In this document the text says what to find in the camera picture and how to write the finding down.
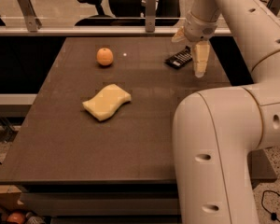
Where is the left metal rail bracket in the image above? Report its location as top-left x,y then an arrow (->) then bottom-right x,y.
17,0 -> 42,32

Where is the black office chair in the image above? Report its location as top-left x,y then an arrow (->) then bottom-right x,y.
76,0 -> 180,26

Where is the black rxbar chocolate wrapper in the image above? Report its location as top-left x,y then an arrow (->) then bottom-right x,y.
164,46 -> 192,69

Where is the yellow wavy sponge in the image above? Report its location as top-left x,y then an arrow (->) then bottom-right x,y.
82,84 -> 132,121

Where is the middle metal rail bracket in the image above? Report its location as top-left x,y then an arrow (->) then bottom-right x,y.
146,0 -> 156,33

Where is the orange ball under table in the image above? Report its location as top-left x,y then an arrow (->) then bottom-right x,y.
7,211 -> 26,224

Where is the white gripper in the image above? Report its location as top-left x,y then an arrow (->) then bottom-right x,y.
172,10 -> 218,78

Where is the orange fruit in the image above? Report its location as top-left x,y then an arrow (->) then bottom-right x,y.
96,48 -> 113,66

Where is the black power cable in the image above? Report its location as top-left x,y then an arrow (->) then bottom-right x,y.
260,189 -> 280,224

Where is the horizontal metal rail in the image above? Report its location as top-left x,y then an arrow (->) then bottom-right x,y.
0,26 -> 232,37

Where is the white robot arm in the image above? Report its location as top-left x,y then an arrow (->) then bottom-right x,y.
173,0 -> 280,224

